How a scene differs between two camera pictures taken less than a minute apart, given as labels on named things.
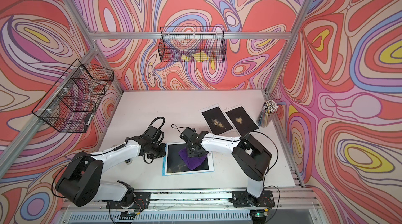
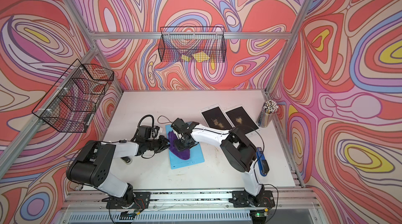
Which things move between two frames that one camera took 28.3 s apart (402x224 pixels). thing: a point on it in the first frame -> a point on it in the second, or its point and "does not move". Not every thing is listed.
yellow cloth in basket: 200,56 does not move
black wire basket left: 73,100 does not move
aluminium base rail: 291,206 does not move
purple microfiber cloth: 192,161 -> 183,154
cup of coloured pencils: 269,108 does not move
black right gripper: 190,153 -> 180,147
